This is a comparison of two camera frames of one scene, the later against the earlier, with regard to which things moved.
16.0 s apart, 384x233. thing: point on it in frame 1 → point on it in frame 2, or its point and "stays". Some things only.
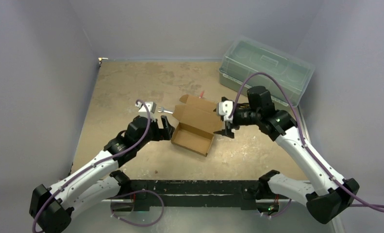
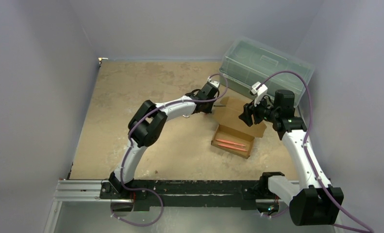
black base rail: [196, 193] stays
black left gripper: [161, 134] → [208, 109]
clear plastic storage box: [246, 57] stays
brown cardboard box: [197, 119] → [234, 133]
